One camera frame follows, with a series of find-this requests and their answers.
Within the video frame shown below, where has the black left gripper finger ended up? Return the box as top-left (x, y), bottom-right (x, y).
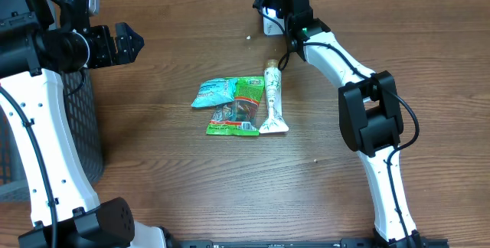
top-left (116, 22), bottom-right (145, 49)
top-left (116, 44), bottom-right (143, 65)

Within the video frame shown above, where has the teal foil packet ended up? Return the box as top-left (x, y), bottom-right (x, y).
top-left (191, 77), bottom-right (238, 108)

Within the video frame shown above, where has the green snack bag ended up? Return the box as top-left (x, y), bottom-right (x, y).
top-left (206, 76), bottom-right (265, 136)

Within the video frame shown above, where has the white conditioner tube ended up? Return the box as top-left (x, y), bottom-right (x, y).
top-left (259, 59), bottom-right (289, 134)

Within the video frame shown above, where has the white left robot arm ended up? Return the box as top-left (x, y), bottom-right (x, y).
top-left (1, 0), bottom-right (172, 248)

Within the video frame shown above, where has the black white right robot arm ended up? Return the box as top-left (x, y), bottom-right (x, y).
top-left (253, 0), bottom-right (423, 247)

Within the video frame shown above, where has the white barcode scanner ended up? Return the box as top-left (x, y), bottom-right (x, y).
top-left (262, 8), bottom-right (284, 36)

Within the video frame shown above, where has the grey plastic lattice basket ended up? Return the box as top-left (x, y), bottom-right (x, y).
top-left (1, 72), bottom-right (104, 203)

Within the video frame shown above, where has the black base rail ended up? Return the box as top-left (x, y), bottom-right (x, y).
top-left (178, 236), bottom-right (449, 248)

